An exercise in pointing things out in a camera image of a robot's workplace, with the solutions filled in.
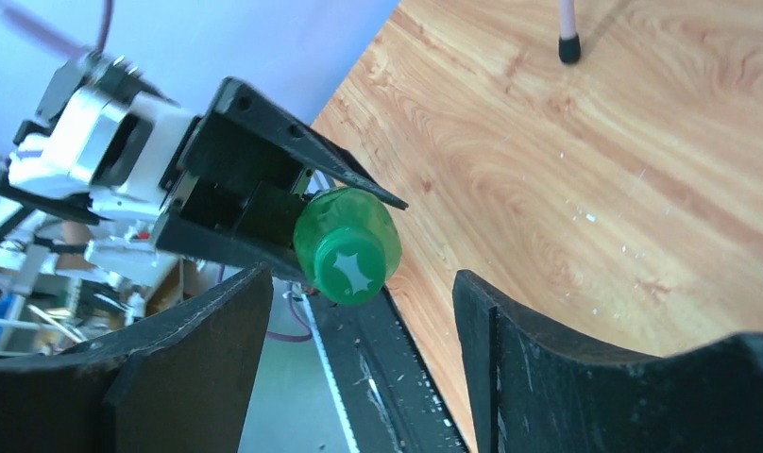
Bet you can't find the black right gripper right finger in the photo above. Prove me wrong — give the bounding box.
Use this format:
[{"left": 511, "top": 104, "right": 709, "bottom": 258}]
[{"left": 452, "top": 270, "right": 763, "bottom": 452}]

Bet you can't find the pink music stand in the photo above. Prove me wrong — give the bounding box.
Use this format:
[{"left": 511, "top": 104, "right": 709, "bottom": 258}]
[{"left": 558, "top": 0, "right": 582, "bottom": 65}]

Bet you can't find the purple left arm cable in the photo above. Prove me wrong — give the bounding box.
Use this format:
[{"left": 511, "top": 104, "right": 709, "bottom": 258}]
[{"left": 0, "top": 0, "right": 115, "bottom": 60}]

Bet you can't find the green plastic bottle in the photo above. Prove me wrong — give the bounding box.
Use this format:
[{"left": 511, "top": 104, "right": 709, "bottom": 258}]
[{"left": 293, "top": 187, "right": 402, "bottom": 306}]

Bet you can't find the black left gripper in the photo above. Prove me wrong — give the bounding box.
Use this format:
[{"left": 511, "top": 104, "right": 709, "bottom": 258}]
[{"left": 153, "top": 76, "right": 408, "bottom": 285}]

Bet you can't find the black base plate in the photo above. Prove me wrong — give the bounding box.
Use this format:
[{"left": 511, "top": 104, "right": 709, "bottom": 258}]
[{"left": 308, "top": 291, "right": 468, "bottom": 452}]

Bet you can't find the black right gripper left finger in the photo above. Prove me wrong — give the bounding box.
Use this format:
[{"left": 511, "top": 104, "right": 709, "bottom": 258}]
[{"left": 0, "top": 265, "right": 273, "bottom": 452}]

